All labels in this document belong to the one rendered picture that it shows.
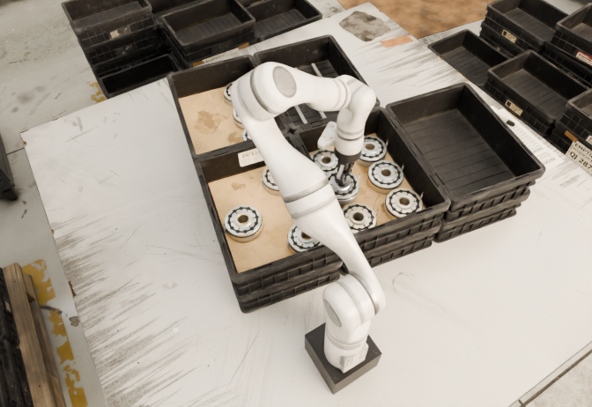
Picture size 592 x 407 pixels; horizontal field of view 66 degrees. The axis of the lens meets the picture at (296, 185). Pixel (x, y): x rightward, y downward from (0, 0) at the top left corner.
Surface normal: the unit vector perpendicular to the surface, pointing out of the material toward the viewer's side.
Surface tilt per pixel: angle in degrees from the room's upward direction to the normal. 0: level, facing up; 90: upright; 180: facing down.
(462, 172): 0
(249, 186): 0
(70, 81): 0
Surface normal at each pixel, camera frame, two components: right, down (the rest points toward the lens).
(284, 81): 0.74, -0.27
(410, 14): -0.02, -0.60
